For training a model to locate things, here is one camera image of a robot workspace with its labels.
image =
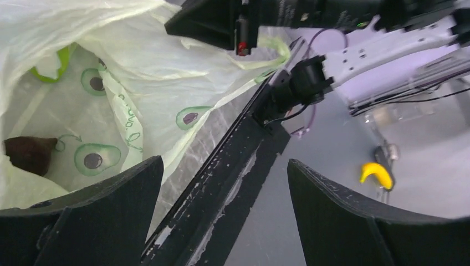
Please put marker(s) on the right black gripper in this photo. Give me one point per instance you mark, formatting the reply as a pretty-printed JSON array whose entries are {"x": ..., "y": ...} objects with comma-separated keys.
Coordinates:
[{"x": 233, "y": 25}]

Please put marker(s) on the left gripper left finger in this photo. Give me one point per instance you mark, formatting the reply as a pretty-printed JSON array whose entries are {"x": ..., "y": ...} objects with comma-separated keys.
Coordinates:
[{"x": 103, "y": 224}]

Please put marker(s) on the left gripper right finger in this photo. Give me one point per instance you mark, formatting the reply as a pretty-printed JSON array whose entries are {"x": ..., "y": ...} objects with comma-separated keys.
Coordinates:
[{"x": 339, "y": 226}]

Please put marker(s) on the dark red fake fruit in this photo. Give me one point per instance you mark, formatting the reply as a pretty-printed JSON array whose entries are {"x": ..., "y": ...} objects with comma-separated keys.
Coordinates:
[{"x": 31, "y": 154}]

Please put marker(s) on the green avocado print plastic bag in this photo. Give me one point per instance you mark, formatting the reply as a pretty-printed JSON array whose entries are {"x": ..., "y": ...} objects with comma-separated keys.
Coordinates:
[{"x": 130, "y": 91}]

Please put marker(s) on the green fake fruit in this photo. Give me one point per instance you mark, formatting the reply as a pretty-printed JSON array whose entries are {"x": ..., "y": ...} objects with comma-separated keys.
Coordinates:
[{"x": 51, "y": 68}]

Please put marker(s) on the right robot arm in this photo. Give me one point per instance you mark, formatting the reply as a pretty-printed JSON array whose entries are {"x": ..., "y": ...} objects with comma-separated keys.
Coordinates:
[{"x": 310, "y": 79}]

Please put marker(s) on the yellow banana toy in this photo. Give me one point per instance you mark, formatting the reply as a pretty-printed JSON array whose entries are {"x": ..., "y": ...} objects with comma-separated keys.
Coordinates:
[{"x": 381, "y": 174}]

